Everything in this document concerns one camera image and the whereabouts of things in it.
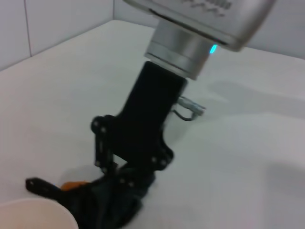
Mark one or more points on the white paper cup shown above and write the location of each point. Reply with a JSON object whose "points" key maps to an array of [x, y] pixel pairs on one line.
{"points": [[35, 214]]}

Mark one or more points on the brown water stain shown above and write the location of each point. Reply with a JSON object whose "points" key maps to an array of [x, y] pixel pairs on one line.
{"points": [[72, 185]]}

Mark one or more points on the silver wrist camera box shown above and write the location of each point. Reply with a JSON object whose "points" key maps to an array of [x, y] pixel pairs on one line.
{"points": [[214, 16]]}

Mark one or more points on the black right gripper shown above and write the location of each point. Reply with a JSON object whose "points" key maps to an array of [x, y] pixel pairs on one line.
{"points": [[147, 114]]}

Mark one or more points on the dark grey sock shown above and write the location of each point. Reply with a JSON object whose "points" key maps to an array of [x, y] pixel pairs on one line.
{"points": [[102, 205]]}

